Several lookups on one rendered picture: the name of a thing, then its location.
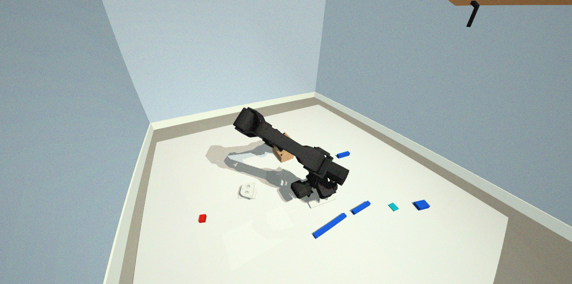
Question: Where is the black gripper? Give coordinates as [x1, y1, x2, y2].
[291, 171, 322, 199]

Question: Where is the blue rectangular bar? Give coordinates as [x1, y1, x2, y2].
[313, 213, 347, 239]
[337, 151, 350, 159]
[351, 201, 371, 215]

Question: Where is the blue rectangular block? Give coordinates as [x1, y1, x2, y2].
[413, 200, 430, 210]

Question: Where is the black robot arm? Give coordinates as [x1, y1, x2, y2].
[233, 107, 349, 199]

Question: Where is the teal flat rectangular plate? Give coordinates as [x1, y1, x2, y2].
[388, 203, 399, 211]

